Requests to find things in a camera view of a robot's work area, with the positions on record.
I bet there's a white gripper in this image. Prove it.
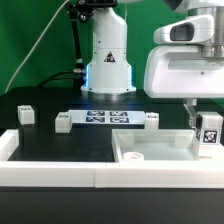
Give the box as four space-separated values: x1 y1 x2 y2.
144 46 224 128

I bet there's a white square tabletop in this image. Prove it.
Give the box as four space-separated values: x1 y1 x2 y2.
112 129 224 162

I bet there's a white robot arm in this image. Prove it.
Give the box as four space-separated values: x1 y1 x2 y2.
76 0 224 127

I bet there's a white U-shaped obstacle fence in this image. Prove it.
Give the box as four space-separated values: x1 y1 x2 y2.
0 129 224 188

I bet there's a blue marker sheet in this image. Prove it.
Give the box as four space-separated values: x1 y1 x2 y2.
69 110 145 125

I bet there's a black cable bundle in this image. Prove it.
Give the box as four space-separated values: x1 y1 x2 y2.
37 69 87 89

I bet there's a white cable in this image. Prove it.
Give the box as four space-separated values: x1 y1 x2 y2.
4 0 72 94

